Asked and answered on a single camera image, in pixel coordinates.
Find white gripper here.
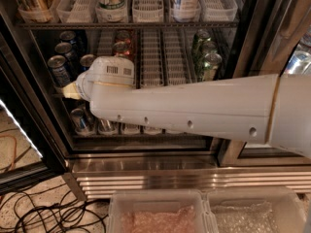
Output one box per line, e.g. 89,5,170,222
62,56,135,101

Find blue pepsi can front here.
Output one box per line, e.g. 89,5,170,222
80,54,96,72

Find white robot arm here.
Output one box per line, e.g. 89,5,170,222
62,56,311,158

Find blue silver can front left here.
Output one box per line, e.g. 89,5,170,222
48,55,75,87

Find silver can bottom left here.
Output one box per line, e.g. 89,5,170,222
70,108,90,133

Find dark can middle left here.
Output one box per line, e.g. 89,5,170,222
54,42,79,74

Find dark can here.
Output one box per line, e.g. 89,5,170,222
59,30,86,55
54,42,79,74

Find dark can rear left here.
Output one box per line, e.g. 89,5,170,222
59,30,86,55

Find red coca-cola can middle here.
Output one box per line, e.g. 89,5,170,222
112,42,132,58

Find red coca-cola can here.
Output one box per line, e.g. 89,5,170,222
115,30,132,45
112,42,132,58

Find open fridge door left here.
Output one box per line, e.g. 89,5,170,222
0,17,65,195

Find red coca-cola can rear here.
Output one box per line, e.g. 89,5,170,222
115,30,132,45

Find stainless fridge base grille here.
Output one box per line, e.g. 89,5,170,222
63,154,311,201

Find green can rear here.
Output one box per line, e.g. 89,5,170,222
191,29,211,53

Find green can middle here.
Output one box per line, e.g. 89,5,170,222
196,41,218,60

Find clear bin pink bubble wrap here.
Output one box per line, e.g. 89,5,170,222
107,189,217,233

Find orange cable on floor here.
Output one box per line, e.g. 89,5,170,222
0,133,17,173

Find black cables on floor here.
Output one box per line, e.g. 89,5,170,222
0,182,108,233

